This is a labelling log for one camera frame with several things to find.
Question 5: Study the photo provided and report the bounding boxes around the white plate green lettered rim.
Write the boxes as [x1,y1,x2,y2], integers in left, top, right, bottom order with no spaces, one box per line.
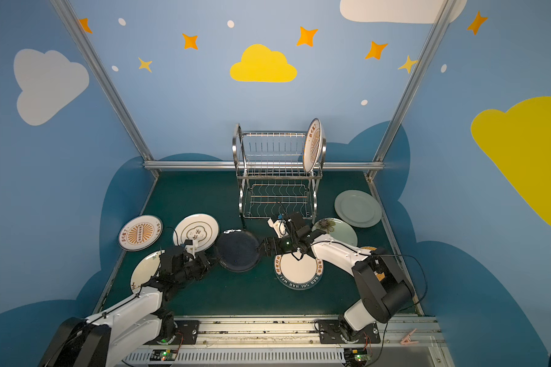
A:
[274,252,324,291]

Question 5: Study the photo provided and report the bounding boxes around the right green circuit board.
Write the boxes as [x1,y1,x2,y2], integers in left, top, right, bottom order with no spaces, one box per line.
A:
[344,349,371,367]

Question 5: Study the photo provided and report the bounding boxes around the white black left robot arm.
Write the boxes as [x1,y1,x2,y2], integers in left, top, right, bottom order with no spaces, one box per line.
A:
[39,246,218,366]

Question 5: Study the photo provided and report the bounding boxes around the aluminium frame post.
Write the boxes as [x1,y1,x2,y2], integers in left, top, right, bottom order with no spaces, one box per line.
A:
[372,0,457,170]
[50,0,154,161]

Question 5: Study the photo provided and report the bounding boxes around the pale green sunflower plate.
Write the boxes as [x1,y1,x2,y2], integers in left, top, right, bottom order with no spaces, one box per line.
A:
[312,218,358,247]

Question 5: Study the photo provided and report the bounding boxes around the white plate orange sunburst edge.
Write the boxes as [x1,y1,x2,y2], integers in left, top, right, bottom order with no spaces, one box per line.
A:
[118,215,163,252]

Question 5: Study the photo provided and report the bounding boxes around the white plate gold ring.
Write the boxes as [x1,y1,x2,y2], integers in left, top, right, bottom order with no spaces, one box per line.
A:
[173,213,220,252]

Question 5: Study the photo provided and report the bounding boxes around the pink clothes peg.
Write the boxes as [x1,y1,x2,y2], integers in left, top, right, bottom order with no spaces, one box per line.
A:
[400,329,419,346]

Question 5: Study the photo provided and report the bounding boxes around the black round plate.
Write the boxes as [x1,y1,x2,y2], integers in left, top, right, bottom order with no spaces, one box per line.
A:
[214,229,261,273]

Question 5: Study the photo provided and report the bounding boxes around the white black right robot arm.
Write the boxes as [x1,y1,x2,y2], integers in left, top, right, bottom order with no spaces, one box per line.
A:
[264,213,416,337]

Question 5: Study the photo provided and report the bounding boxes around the aluminium frame back rail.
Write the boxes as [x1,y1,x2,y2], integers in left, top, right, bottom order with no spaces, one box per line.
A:
[144,161,384,171]

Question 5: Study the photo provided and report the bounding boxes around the aluminium frame right post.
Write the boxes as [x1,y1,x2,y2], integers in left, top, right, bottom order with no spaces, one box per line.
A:
[372,0,457,170]

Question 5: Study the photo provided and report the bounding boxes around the stainless steel dish rack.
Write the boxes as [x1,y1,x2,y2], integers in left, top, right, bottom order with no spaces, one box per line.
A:
[232,125,327,222]

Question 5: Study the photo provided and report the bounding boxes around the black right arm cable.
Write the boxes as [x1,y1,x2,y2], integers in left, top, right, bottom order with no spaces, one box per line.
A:
[385,254,429,313]

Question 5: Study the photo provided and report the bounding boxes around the plain grey-green plate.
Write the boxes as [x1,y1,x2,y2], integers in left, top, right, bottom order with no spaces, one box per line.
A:
[335,190,383,228]

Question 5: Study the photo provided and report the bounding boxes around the white plate floral sprigs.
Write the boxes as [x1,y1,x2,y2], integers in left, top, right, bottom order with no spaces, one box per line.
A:
[130,250,165,294]

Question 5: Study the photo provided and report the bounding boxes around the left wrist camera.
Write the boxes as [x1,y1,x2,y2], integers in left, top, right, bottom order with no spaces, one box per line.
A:
[184,239,198,258]

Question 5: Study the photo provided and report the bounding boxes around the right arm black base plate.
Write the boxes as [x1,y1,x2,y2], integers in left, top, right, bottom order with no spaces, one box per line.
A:
[315,319,381,344]

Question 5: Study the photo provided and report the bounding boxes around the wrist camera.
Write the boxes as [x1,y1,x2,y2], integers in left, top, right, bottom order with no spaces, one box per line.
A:
[267,217,288,239]
[184,239,198,258]

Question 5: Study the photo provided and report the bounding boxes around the aluminium frame left post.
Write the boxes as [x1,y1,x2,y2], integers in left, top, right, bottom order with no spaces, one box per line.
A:
[50,0,154,161]

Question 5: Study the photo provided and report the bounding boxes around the orange woven round plate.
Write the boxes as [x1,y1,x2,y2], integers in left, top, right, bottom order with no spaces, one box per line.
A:
[360,246,387,282]

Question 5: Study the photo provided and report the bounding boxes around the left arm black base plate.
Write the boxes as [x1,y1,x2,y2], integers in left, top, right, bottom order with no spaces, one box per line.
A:
[159,320,200,345]

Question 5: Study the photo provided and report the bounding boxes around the left green circuit board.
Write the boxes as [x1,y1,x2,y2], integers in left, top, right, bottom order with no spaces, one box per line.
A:
[149,350,178,362]

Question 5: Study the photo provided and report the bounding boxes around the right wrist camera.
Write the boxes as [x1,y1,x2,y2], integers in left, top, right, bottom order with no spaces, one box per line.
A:
[267,217,288,239]

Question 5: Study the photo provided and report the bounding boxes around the green circuit board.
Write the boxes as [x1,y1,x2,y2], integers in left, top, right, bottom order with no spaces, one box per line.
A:
[344,349,371,367]
[149,350,178,362]

